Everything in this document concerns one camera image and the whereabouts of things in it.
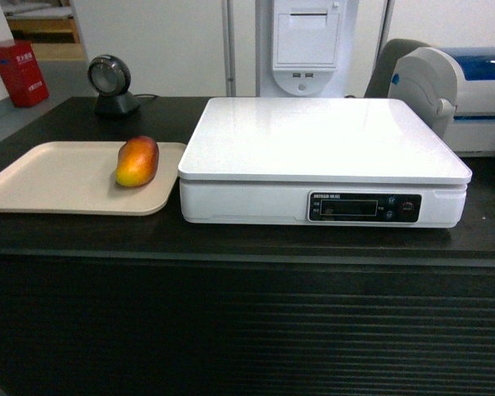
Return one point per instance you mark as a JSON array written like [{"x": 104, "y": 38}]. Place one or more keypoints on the dark red yellow mango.
[{"x": 137, "y": 162}]

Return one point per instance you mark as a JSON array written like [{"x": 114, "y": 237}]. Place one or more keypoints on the white checkout scale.
[{"x": 317, "y": 161}]

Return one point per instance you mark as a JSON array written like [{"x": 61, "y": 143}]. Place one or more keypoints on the black checkout counter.
[{"x": 101, "y": 305}]

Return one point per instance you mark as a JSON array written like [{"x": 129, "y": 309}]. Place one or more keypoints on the white POS terminal stand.
[{"x": 303, "y": 48}]

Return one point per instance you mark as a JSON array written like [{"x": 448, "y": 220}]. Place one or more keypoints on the black barcode scanner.
[{"x": 110, "y": 77}]

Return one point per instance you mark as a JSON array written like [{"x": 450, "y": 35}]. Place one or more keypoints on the beige plastic tray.
[{"x": 79, "y": 178}]

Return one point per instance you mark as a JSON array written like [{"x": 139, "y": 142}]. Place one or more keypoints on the white blue label printer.
[{"x": 453, "y": 91}]

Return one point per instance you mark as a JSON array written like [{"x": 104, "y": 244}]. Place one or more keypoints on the red fire extinguisher box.
[{"x": 21, "y": 74}]

